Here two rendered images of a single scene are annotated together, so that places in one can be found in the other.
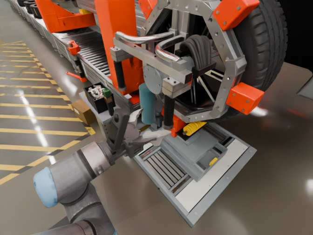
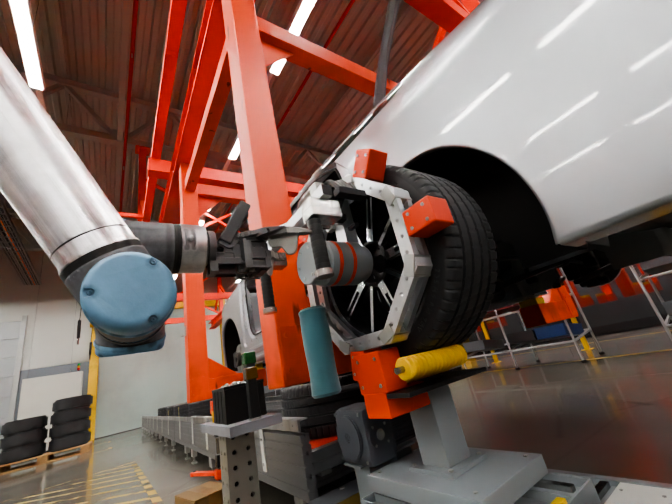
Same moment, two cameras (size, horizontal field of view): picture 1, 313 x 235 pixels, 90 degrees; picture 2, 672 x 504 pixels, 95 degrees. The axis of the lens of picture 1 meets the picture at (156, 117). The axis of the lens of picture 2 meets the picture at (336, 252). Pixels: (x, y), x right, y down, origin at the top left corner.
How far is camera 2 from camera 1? 0.71 m
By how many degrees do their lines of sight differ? 64
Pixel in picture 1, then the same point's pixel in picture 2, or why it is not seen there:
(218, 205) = not seen: outside the picture
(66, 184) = (138, 225)
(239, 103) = (419, 217)
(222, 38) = (367, 183)
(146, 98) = (310, 323)
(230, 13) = (363, 163)
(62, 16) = (217, 375)
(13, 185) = not seen: outside the picture
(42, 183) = not seen: hidden behind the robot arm
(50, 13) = (200, 372)
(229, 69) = (387, 196)
